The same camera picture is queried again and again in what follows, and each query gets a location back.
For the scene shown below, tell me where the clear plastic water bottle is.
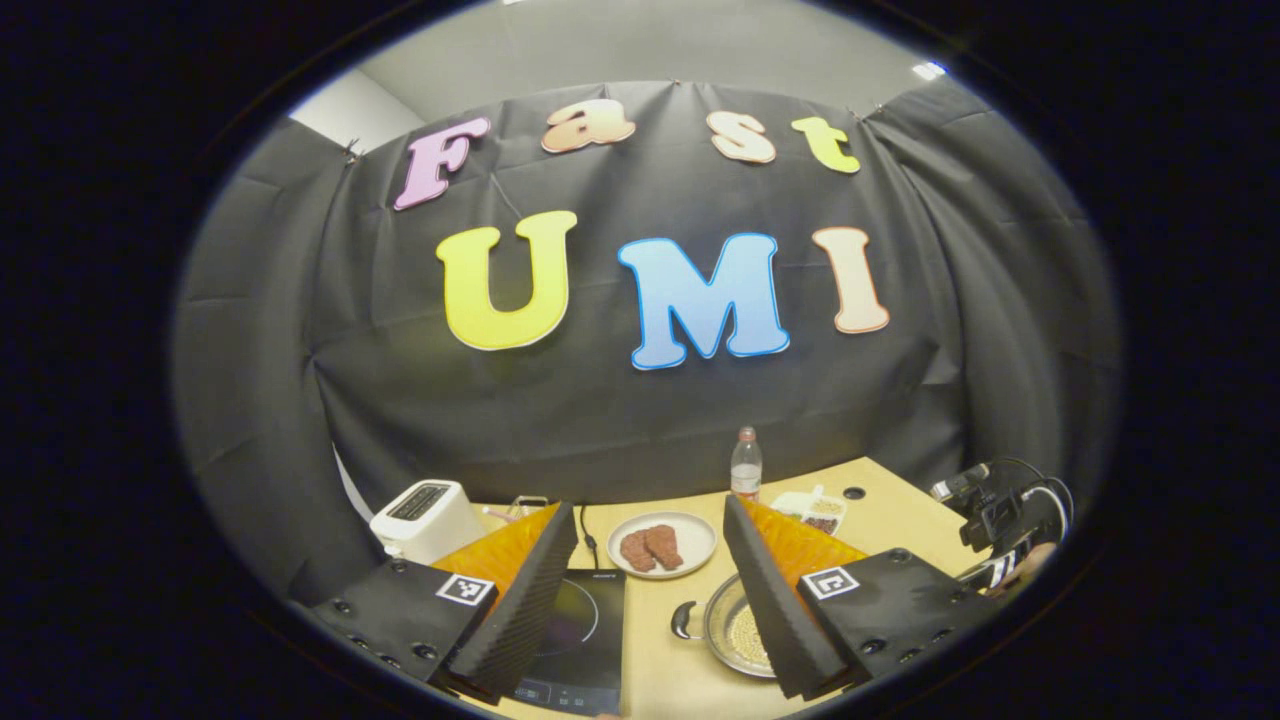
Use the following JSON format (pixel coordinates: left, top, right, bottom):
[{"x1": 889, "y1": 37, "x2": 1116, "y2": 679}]
[{"x1": 729, "y1": 426, "x2": 764, "y2": 502}]

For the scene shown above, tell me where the white toaster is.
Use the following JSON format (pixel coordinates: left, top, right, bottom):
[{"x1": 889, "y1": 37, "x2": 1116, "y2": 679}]
[{"x1": 369, "y1": 479, "x2": 490, "y2": 567}]

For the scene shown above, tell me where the steel pot with black handle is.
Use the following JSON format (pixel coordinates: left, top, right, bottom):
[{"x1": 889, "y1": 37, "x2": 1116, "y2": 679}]
[{"x1": 670, "y1": 573, "x2": 782, "y2": 682}]

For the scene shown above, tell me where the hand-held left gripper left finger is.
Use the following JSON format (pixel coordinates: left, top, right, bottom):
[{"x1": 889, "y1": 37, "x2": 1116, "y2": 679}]
[{"x1": 310, "y1": 500, "x2": 579, "y2": 706}]

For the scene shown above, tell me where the black induction cooktop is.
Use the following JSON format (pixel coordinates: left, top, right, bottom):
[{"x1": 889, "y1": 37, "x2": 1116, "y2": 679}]
[{"x1": 505, "y1": 568, "x2": 628, "y2": 718}]

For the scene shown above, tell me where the pile of soybeans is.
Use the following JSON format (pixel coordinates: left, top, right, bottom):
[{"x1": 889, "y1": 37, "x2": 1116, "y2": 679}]
[{"x1": 722, "y1": 603, "x2": 772, "y2": 672}]

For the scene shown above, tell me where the white plate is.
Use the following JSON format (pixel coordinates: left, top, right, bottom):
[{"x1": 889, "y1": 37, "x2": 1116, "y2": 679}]
[{"x1": 607, "y1": 511, "x2": 719, "y2": 581}]

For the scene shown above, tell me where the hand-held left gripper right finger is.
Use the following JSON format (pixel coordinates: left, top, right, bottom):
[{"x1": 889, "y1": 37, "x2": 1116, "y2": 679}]
[{"x1": 722, "y1": 493, "x2": 986, "y2": 701}]

